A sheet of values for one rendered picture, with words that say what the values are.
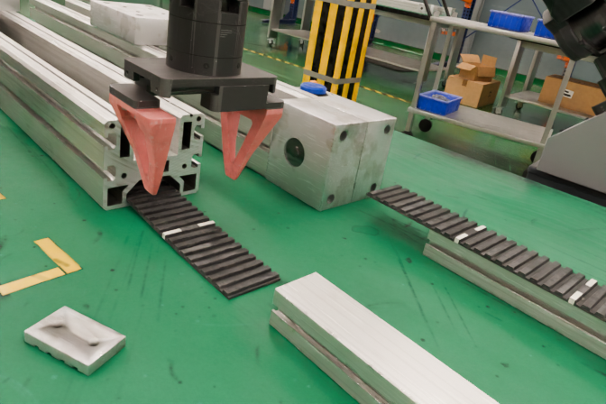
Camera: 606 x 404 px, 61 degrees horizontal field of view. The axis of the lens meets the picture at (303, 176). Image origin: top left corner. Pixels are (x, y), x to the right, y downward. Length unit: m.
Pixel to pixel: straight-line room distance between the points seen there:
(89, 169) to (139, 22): 0.36
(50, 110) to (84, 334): 0.29
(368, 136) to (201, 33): 0.24
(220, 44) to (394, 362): 0.24
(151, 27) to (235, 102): 0.45
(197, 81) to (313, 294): 0.17
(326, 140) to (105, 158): 0.21
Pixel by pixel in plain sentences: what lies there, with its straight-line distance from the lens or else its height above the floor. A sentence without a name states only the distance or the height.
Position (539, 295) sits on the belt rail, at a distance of 0.46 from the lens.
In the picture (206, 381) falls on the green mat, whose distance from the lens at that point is 0.33.
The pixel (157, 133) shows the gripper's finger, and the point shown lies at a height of 0.89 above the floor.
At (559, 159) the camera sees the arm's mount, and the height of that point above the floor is 0.81.
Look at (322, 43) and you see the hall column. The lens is 3.83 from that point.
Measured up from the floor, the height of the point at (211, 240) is 0.78.
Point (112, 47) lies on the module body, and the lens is 0.91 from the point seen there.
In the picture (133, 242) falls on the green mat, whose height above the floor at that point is 0.78.
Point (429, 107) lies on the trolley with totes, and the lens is 3.55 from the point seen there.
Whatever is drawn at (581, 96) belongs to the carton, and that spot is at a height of 0.36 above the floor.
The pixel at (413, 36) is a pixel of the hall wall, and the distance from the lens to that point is 9.05.
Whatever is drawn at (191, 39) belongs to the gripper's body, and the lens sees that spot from 0.38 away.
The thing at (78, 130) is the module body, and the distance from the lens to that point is 0.52.
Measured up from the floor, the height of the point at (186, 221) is 0.79.
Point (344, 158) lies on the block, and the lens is 0.53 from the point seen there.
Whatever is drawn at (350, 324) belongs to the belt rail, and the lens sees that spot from 0.33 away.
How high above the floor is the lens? 1.01
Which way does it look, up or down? 22 degrees down
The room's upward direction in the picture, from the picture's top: 10 degrees clockwise
